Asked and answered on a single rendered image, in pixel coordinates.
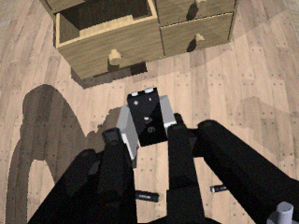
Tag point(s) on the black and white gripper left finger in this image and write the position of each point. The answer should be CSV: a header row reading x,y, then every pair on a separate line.
x,y
113,188

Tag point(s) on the black nine-volt battery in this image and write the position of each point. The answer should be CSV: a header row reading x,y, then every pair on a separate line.
x,y
147,116

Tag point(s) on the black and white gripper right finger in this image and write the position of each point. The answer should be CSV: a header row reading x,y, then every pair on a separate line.
x,y
267,194

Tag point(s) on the small wooden chest of drawers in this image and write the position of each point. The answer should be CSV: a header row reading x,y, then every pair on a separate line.
x,y
52,14

